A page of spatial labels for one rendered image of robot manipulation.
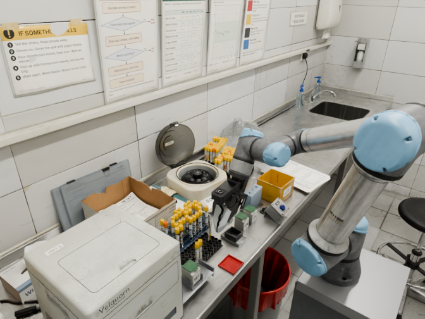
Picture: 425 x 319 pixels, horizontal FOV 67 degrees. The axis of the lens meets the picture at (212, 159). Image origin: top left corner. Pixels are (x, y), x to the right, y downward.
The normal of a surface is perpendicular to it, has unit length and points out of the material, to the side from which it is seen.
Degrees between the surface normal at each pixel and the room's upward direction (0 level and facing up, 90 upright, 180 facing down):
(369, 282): 1
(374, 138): 84
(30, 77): 87
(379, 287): 1
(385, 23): 90
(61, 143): 90
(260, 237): 0
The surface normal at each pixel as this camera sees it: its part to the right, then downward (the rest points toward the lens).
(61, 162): 0.80, 0.29
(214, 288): 0.01, -0.88
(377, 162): -0.78, 0.19
